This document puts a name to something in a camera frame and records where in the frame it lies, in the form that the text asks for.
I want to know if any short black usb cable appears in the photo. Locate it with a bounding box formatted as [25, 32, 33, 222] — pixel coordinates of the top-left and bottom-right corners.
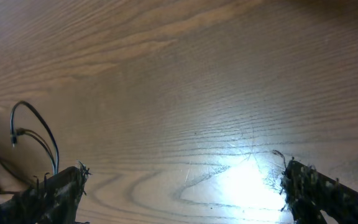
[0, 100, 60, 195]

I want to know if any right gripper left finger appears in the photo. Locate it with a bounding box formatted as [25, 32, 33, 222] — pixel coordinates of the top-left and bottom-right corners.
[0, 166, 90, 224]

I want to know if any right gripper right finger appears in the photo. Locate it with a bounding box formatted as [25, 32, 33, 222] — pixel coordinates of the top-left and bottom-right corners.
[280, 158, 358, 224]

